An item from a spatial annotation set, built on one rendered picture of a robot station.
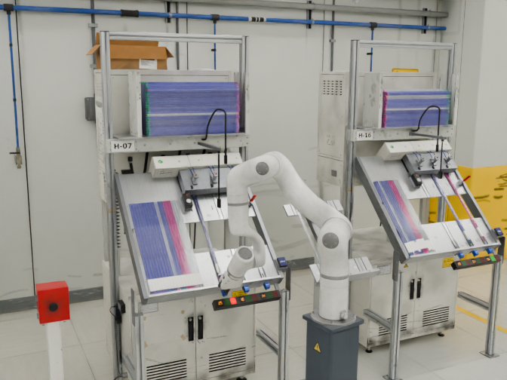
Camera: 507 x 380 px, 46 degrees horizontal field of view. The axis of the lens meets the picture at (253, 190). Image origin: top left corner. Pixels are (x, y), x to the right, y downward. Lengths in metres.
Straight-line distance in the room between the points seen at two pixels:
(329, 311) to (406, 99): 1.69
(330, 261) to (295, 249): 2.89
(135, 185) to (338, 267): 1.18
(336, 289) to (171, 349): 1.10
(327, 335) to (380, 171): 1.46
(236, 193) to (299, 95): 2.69
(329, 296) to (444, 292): 1.70
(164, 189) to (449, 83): 1.99
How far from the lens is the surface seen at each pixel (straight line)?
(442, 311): 4.15
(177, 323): 3.20
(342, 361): 2.60
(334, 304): 2.51
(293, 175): 2.47
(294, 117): 5.09
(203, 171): 3.16
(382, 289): 3.77
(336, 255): 2.41
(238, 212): 2.52
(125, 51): 3.37
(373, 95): 3.71
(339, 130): 3.82
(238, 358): 3.42
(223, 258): 2.95
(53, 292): 2.79
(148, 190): 3.09
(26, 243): 4.62
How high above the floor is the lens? 1.70
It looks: 11 degrees down
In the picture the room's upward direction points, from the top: straight up
